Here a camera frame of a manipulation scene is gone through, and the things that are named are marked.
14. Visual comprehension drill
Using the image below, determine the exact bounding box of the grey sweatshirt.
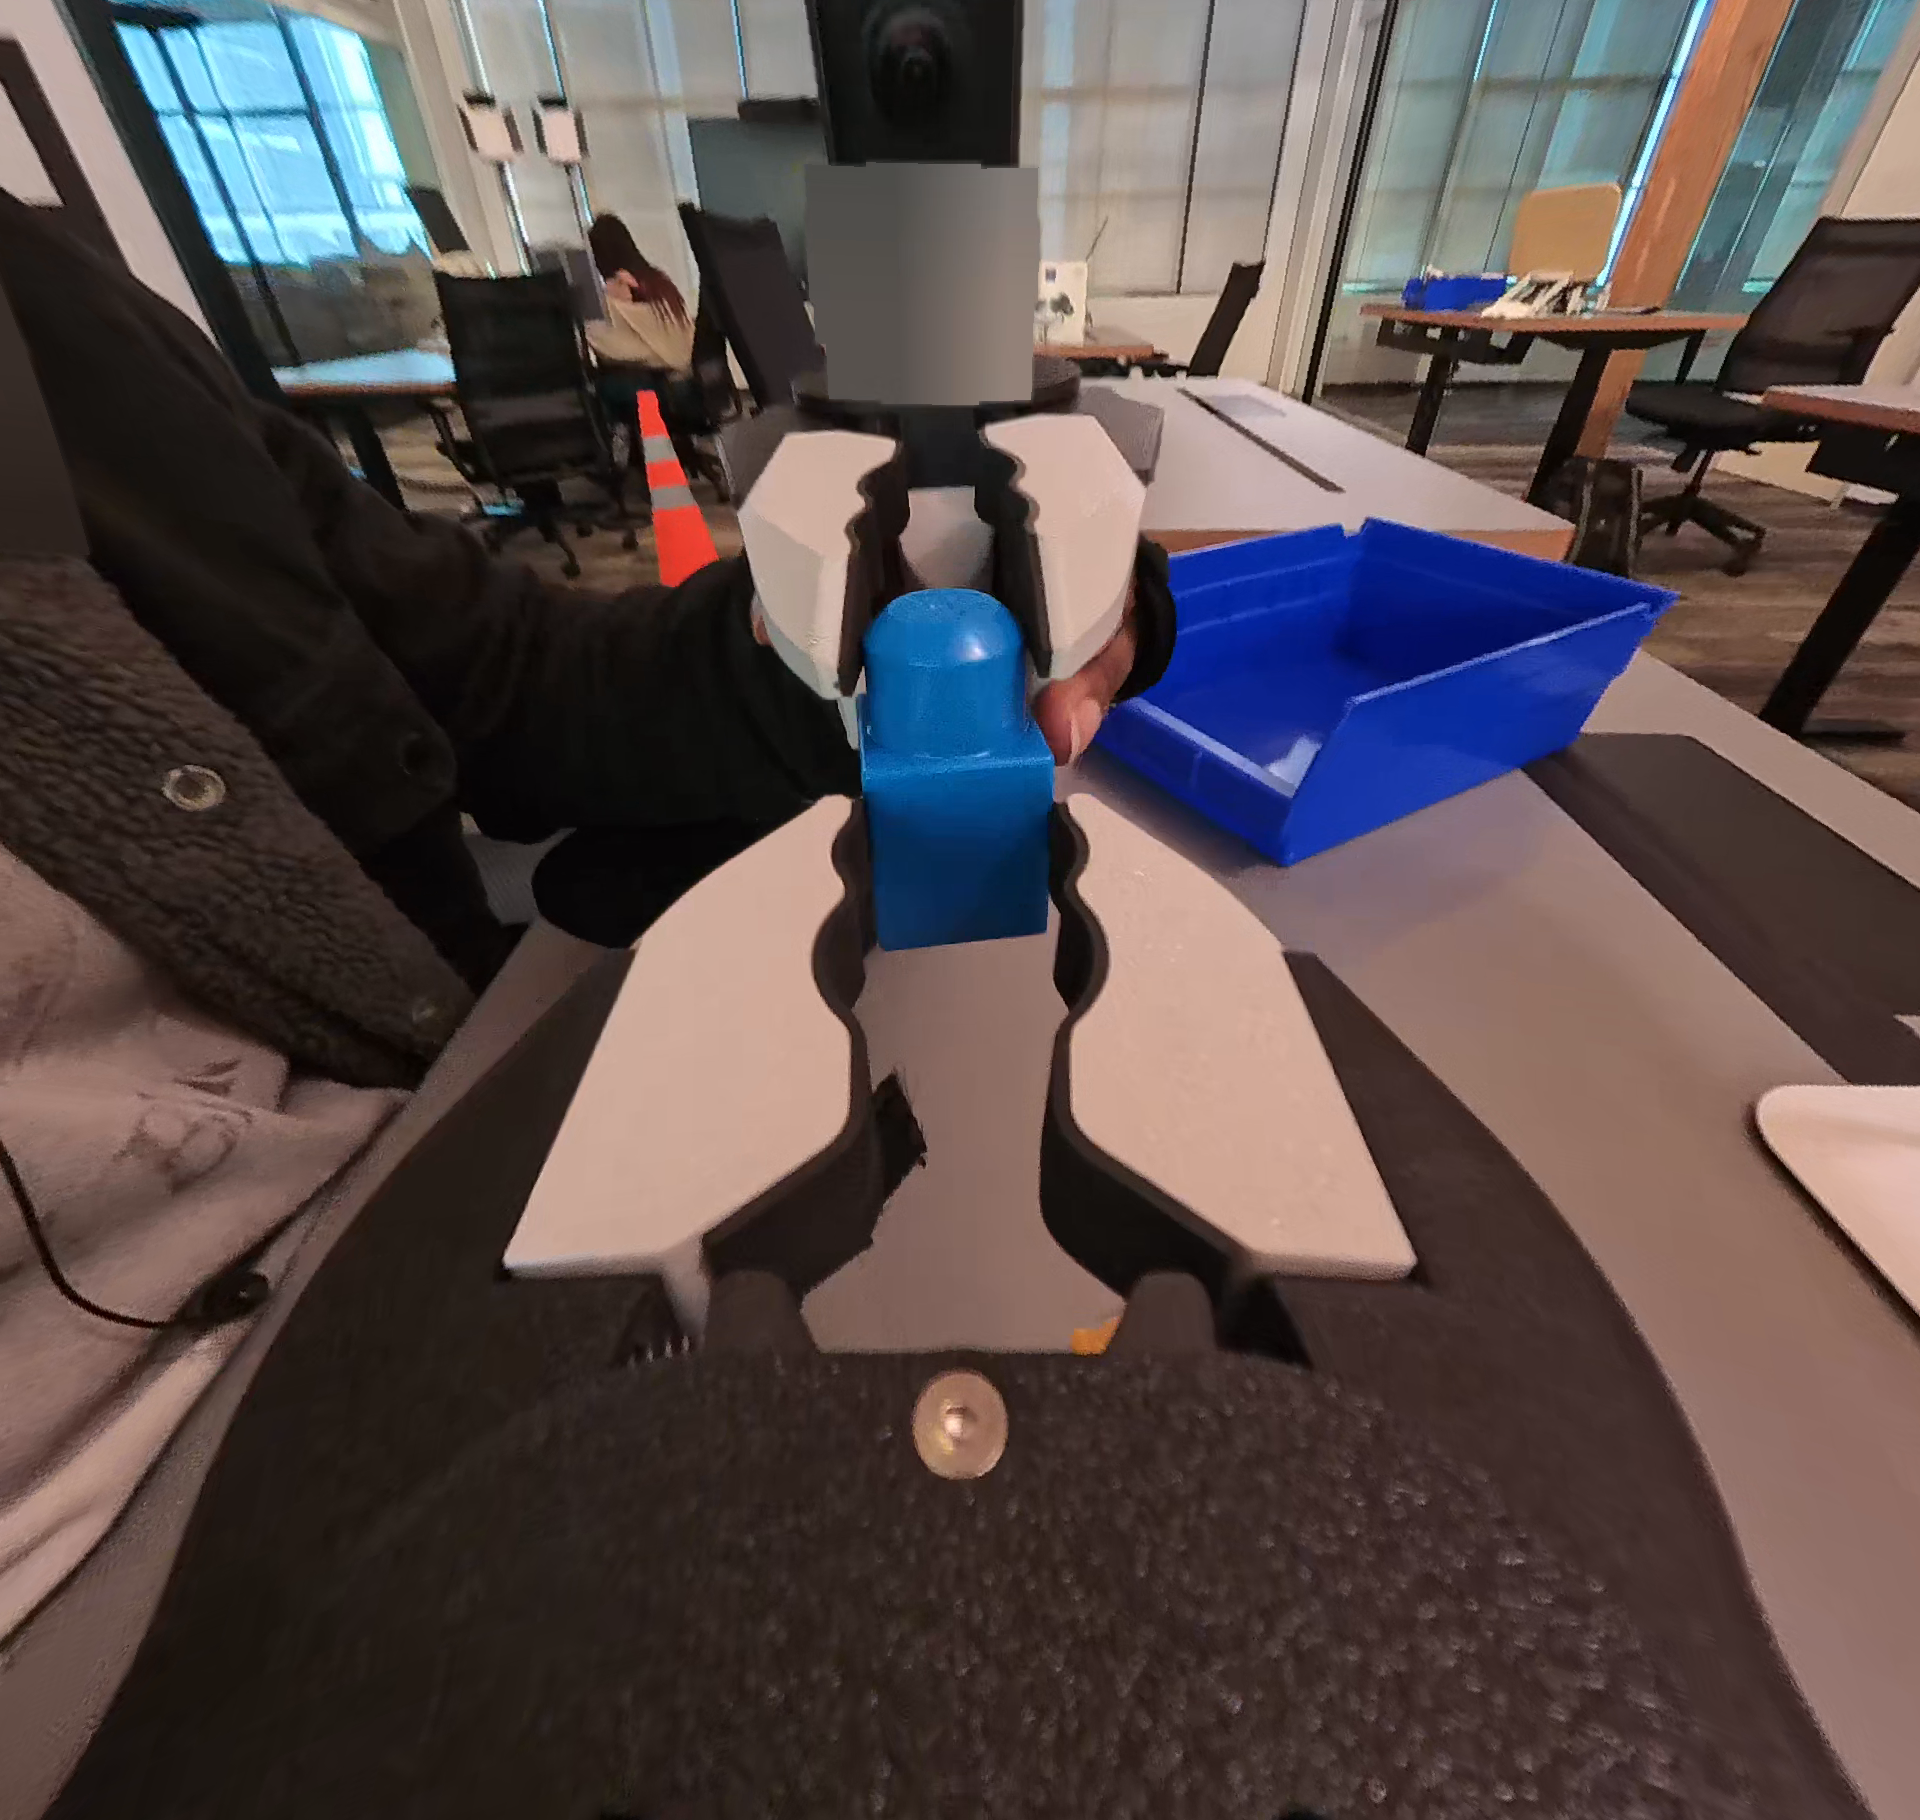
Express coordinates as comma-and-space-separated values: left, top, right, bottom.
0, 846, 416, 1641

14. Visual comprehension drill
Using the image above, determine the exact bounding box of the white base document stand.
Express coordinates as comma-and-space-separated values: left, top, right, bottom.
1756, 1086, 1920, 1320

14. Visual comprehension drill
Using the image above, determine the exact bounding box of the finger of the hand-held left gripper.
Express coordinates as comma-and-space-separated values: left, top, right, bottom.
982, 415, 1148, 685
741, 432, 905, 705

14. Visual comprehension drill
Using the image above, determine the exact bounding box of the black backpack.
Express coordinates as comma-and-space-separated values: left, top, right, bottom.
1560, 453, 1645, 577

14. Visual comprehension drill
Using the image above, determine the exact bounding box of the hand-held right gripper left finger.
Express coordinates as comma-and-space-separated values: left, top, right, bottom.
502, 796, 925, 1344

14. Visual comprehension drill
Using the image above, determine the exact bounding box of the blue plastic bin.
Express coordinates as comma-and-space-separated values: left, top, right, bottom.
1091, 520, 1681, 865

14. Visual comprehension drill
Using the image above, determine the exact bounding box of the blue one-stud mega block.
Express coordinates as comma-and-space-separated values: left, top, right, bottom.
860, 592, 1055, 953

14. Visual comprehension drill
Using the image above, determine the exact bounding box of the dark display screen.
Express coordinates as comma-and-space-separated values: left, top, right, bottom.
687, 95, 820, 225

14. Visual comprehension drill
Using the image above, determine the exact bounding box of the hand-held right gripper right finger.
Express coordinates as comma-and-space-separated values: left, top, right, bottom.
1039, 796, 1419, 1286

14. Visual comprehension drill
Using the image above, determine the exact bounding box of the person's left hand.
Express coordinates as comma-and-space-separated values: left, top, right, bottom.
1033, 595, 1155, 774

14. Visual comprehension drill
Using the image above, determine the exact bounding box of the orange traffic cone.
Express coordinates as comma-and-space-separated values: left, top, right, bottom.
635, 392, 723, 589

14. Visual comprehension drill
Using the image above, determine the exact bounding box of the dark fleece jacket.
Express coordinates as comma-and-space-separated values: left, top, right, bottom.
0, 552, 483, 1095

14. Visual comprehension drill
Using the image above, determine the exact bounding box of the person's left forearm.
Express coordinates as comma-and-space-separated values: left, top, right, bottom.
0, 191, 869, 953

